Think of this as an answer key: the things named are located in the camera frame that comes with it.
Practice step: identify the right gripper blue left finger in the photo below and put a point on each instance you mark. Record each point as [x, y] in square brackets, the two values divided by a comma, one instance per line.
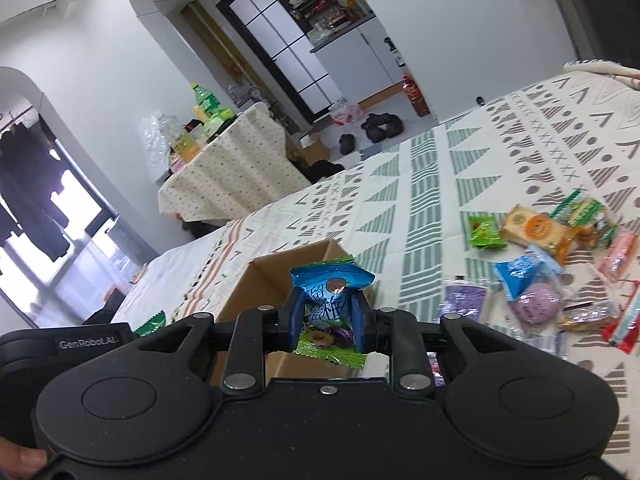
[295, 308]

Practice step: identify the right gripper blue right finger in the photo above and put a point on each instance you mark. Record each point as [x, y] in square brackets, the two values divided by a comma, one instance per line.
[360, 317]

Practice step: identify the blue green snack packet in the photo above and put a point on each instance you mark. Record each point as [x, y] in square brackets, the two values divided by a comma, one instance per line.
[327, 332]

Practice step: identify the purple snack packet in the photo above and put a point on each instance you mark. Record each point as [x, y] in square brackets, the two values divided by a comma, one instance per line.
[463, 298]

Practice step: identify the small green snack packet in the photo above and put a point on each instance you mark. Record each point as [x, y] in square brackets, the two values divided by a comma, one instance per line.
[484, 233]

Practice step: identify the purple round pastry packet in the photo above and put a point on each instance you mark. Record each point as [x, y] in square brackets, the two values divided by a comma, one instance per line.
[539, 304]

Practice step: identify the orange biscuit packet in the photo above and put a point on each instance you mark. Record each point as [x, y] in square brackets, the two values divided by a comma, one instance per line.
[526, 227]

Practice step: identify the clear brown snack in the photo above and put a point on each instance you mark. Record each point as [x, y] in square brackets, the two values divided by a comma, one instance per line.
[588, 316]

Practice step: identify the green cracker packet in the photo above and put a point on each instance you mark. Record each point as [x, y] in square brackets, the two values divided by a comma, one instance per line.
[592, 221]

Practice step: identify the pink snack bar packet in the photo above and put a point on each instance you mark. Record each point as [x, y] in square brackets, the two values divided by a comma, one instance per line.
[614, 262]

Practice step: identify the red white snack packet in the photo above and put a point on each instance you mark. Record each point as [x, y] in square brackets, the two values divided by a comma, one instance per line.
[624, 332]

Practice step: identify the operator hand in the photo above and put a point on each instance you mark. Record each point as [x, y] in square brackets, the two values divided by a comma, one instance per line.
[19, 462]

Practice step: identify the brown cardboard box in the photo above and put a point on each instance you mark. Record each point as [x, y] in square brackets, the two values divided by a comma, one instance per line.
[266, 282]

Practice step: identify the patterned bed blanket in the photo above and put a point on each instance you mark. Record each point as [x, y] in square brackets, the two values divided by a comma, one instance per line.
[405, 214]

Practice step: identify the table with dotted cloth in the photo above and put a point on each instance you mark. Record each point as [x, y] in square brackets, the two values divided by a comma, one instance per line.
[244, 169]

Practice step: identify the single black slipper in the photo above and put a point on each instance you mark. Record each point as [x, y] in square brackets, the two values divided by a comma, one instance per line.
[347, 143]

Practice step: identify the black shoes pair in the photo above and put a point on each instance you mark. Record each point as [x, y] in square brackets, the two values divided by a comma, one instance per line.
[379, 127]

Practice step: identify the hanging dark clothes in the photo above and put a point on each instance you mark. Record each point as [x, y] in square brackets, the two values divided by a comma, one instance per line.
[29, 176]

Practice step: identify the red white plastic bag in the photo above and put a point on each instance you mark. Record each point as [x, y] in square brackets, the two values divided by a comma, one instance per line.
[343, 112]

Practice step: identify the green soda bottle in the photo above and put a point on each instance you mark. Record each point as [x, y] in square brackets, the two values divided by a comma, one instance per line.
[207, 104]

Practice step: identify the white kitchen cabinet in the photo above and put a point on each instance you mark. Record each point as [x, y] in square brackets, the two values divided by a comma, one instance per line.
[359, 61]

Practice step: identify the black framed glass door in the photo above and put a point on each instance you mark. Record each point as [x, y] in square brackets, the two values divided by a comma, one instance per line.
[285, 51]

